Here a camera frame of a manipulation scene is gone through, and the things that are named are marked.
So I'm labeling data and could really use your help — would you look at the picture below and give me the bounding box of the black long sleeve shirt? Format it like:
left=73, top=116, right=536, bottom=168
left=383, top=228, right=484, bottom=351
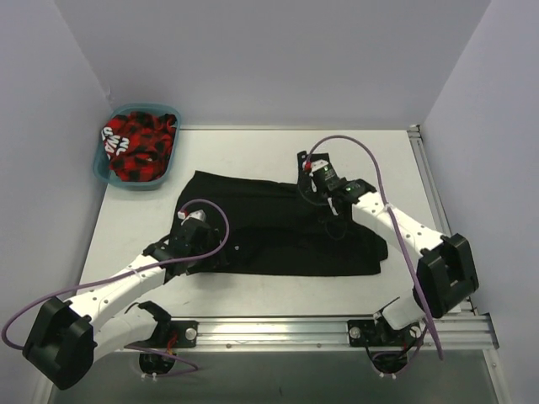
left=176, top=171, right=388, bottom=277

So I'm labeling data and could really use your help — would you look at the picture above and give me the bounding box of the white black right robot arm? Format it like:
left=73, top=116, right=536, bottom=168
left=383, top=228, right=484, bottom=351
left=298, top=159, right=479, bottom=344

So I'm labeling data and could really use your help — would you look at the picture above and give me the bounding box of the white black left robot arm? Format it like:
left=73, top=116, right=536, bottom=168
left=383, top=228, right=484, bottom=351
left=22, top=215, right=229, bottom=390

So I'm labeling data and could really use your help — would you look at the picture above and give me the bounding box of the teal plastic basket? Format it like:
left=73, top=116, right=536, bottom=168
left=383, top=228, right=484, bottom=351
left=93, top=103, right=181, bottom=190

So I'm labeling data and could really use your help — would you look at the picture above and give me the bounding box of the red black plaid shirt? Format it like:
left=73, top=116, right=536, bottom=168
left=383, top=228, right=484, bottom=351
left=101, top=111, right=178, bottom=183

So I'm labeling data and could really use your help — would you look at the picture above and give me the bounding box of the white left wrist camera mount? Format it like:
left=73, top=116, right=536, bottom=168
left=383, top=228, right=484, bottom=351
left=177, top=210, right=206, bottom=222

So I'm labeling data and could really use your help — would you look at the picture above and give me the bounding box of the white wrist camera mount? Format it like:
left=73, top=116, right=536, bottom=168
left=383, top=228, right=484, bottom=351
left=177, top=210, right=206, bottom=222
left=304, top=159, right=330, bottom=191

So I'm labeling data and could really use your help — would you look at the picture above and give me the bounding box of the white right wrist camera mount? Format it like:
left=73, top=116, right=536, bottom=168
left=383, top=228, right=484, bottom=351
left=304, top=159, right=330, bottom=191

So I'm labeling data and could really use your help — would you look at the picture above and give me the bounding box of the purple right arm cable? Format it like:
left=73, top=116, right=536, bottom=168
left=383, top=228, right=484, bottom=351
left=306, top=135, right=445, bottom=361

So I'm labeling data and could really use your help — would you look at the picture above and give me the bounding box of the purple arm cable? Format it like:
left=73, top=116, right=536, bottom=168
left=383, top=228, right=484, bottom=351
left=2, top=199, right=231, bottom=375
left=306, top=135, right=445, bottom=361

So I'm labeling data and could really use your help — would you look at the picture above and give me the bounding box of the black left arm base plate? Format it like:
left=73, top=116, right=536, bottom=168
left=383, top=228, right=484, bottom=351
left=153, top=320, right=199, bottom=348

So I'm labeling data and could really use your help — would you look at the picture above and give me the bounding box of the aluminium right side rail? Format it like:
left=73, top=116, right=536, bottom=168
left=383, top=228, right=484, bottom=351
left=407, top=125, right=478, bottom=315

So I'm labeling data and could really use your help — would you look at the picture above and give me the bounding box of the aluminium rail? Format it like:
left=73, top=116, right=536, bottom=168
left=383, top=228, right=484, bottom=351
left=96, top=311, right=501, bottom=354
left=407, top=125, right=478, bottom=315

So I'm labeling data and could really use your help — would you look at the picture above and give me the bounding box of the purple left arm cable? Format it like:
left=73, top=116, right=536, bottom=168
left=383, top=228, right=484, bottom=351
left=2, top=199, right=231, bottom=375

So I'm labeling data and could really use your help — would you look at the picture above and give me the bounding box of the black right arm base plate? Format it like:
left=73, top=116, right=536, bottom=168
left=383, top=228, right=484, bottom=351
left=347, top=319, right=407, bottom=348

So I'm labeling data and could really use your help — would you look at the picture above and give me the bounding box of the aluminium front rail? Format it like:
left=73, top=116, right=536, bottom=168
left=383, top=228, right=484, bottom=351
left=96, top=311, right=501, bottom=354

